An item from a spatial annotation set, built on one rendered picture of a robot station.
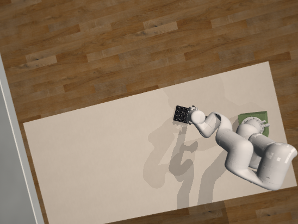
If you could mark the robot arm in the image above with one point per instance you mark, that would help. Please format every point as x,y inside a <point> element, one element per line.
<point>247,148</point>

